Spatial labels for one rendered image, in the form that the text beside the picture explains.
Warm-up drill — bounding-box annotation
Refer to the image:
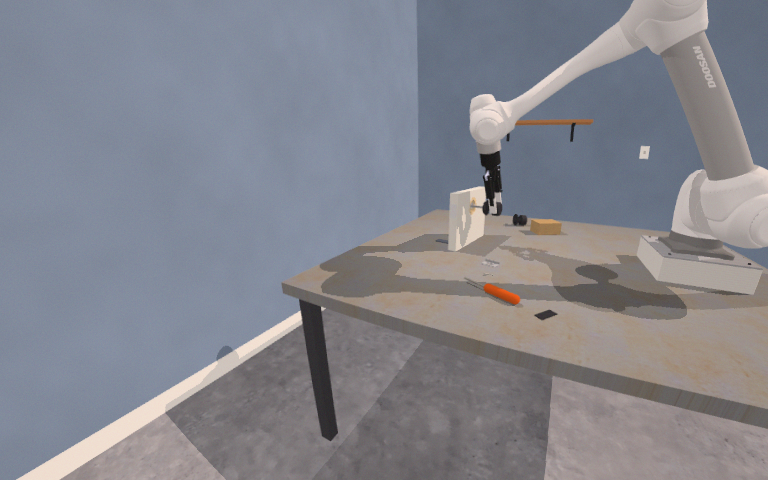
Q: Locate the orange-handled screwdriver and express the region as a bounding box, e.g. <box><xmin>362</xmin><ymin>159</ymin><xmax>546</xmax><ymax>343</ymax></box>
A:
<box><xmin>464</xmin><ymin>277</ymin><xmax>520</xmax><ymax>304</ymax></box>

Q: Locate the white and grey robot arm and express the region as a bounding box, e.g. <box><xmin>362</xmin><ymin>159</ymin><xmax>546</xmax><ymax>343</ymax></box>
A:
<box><xmin>470</xmin><ymin>0</ymin><xmax>768</xmax><ymax>260</ymax></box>

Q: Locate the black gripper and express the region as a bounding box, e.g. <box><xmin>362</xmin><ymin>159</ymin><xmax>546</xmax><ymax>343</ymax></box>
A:
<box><xmin>480</xmin><ymin>151</ymin><xmax>502</xmax><ymax>214</ymax></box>

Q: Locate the tan cardboard box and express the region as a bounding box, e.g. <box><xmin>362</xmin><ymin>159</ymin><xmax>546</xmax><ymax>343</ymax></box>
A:
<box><xmin>530</xmin><ymin>219</ymin><xmax>562</xmax><ymax>235</ymax></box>

